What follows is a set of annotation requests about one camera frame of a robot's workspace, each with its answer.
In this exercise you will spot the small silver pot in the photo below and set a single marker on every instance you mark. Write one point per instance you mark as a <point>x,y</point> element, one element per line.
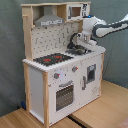
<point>80,51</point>

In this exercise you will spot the grey sink basin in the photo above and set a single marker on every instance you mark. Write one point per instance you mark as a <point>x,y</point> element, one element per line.
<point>72,51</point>

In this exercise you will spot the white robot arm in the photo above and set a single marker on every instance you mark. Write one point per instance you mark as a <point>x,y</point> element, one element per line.
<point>99,28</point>

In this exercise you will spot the black stovetop with red burners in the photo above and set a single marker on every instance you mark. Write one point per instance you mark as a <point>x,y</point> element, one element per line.
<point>52,59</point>

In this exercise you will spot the oven door with window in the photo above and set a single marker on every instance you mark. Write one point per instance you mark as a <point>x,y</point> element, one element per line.
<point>65,97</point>

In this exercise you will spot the black curved faucet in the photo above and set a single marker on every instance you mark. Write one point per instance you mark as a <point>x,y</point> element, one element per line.
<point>71,45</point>

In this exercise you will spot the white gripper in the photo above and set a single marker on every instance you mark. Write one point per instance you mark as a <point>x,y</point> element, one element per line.
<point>86,42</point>

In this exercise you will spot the grey ice dispenser panel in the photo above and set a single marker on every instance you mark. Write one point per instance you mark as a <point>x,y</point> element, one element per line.
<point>91,73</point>

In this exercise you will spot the grey cabinet door handle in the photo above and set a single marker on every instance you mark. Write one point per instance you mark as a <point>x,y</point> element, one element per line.
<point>84,83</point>

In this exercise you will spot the white wooden toy kitchen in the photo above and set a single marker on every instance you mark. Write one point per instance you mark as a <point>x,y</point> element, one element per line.
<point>40,84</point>

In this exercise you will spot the red stove knob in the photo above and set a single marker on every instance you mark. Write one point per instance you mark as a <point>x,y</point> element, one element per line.
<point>56,75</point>
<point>74,69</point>

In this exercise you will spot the left red stove knob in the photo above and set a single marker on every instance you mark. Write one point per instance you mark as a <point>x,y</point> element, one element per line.
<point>56,75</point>

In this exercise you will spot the right red stove knob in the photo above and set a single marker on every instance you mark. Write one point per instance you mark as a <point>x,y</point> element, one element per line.
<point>74,69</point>

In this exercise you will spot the grey range hood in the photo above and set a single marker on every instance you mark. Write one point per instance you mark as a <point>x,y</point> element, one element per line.
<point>48,18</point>

